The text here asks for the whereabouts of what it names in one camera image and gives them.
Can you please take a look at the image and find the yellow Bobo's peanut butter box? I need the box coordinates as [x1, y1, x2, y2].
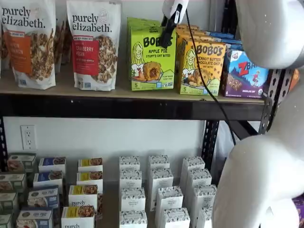
[176, 37, 227, 96]
[177, 29, 207, 41]
[178, 23, 200, 32]

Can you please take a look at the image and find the blue white cereal box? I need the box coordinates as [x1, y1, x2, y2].
[27, 186, 60, 210]
[16, 209, 54, 228]
[33, 170, 64, 191]
[38, 156, 67, 177]

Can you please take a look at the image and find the white wall outlet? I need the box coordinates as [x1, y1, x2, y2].
[19, 124, 37, 151]

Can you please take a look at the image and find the black cable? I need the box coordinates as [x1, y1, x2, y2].
[184, 9, 238, 146]

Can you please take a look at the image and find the green white cereal box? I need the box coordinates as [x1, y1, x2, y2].
[0, 173, 28, 193]
[0, 191, 19, 212]
[7, 152, 37, 173]
[0, 212, 14, 228]

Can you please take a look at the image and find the orange label granola bag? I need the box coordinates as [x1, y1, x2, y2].
[0, 0, 57, 91]

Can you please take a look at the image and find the green Bobo's apple pie box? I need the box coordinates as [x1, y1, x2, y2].
[126, 17, 162, 26]
[129, 27, 177, 91]
[128, 22, 165, 33]

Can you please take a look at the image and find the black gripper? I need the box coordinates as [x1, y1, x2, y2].
[161, 3, 186, 48]

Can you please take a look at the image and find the orange box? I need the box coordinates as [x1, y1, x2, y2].
[287, 68, 301, 93]

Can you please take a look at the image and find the red label granola bag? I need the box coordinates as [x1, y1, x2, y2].
[66, 0, 122, 92]

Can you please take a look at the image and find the white floral print box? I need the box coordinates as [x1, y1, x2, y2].
[186, 168, 213, 203]
[119, 169, 143, 190]
[155, 186, 184, 228]
[197, 206, 214, 228]
[148, 154, 171, 171]
[182, 156, 206, 189]
[119, 209, 148, 228]
[162, 207, 191, 228]
[121, 187, 146, 212]
[149, 168, 174, 212]
[191, 184, 218, 228]
[119, 155, 141, 172]

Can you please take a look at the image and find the black metal shelf rack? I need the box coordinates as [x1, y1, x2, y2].
[0, 0, 295, 181]

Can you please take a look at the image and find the purple package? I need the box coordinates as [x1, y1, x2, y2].
[291, 195, 304, 228]

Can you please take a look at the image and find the white granola bag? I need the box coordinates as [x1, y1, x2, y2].
[53, 19, 72, 73]
[0, 22, 11, 79]

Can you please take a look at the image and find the blue Zbar snack box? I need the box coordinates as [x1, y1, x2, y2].
[213, 39, 245, 51]
[205, 30, 236, 40]
[220, 48, 269, 98]

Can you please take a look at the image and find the yellow white granola box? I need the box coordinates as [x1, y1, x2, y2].
[77, 157, 104, 173]
[68, 184, 104, 220]
[76, 171, 104, 191]
[61, 205, 96, 228]

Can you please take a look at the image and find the brown wooden shelf board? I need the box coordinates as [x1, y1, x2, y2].
[0, 61, 266, 104]
[102, 179, 121, 228]

